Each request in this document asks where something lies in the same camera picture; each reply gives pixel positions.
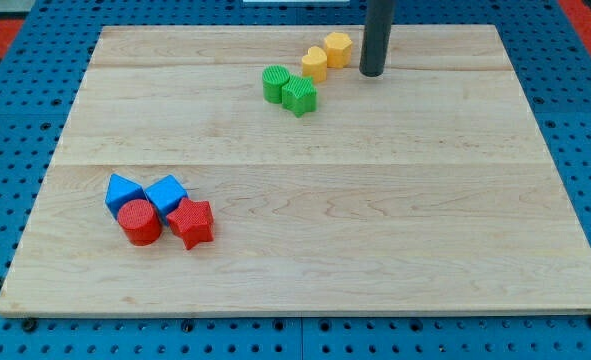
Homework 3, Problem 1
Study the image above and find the yellow heart block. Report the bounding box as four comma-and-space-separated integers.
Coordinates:
301, 46, 327, 83

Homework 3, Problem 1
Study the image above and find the green star block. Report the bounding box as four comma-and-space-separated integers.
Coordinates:
281, 75, 317, 117

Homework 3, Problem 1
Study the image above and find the green cylinder block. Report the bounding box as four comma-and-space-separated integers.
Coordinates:
262, 65, 290, 104

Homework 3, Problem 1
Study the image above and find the red star block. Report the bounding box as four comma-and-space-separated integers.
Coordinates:
166, 197, 214, 250

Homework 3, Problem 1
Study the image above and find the light wooden board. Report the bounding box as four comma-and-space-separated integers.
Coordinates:
0, 25, 591, 318

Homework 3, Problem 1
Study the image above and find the blue cube block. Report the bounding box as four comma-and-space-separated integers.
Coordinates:
144, 175, 189, 225

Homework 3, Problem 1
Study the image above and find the yellow hexagon block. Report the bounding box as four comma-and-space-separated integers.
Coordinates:
324, 32, 353, 69

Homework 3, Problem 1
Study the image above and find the red cylinder block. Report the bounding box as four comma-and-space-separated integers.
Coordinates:
117, 199, 162, 246

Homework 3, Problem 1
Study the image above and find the blue triangle block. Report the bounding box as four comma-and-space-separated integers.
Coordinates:
104, 173, 146, 219

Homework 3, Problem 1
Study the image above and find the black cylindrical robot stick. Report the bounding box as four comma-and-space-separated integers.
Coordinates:
359, 0, 395, 77

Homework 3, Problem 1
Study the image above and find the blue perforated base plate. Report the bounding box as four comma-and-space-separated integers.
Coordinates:
0, 1, 591, 359

